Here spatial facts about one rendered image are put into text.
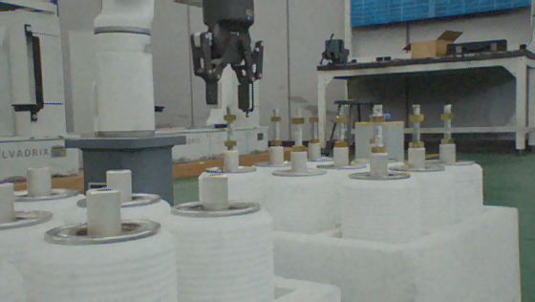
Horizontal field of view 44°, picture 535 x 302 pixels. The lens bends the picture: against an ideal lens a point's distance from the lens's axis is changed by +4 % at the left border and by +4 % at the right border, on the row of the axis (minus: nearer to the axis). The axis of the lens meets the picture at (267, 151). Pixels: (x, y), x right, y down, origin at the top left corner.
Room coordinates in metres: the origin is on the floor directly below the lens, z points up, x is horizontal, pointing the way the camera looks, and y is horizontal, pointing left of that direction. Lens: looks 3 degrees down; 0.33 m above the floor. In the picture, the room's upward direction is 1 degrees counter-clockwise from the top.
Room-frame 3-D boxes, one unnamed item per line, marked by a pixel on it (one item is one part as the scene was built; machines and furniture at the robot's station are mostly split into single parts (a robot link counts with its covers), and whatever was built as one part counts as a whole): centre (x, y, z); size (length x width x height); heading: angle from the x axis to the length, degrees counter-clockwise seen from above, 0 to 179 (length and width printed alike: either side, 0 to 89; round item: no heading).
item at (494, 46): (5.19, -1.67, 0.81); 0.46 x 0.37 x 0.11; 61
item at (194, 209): (0.54, 0.04, 0.25); 0.08 x 0.08 x 0.01
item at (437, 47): (5.44, -1.39, 0.87); 0.40 x 0.30 x 0.23; 47
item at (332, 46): (5.41, -0.59, 0.87); 0.41 x 0.17 x 0.25; 151
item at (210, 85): (0.90, 0.08, 0.37); 0.03 x 0.01 x 0.05; 143
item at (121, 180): (0.61, 0.14, 0.26); 0.02 x 0.02 x 0.03
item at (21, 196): (0.68, 0.24, 0.25); 0.08 x 0.08 x 0.01
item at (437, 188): (0.89, -0.21, 0.16); 0.10 x 0.10 x 0.18
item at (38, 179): (0.68, 0.24, 0.26); 0.02 x 0.02 x 0.03
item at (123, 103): (1.11, 0.24, 0.39); 0.09 x 0.09 x 0.17; 61
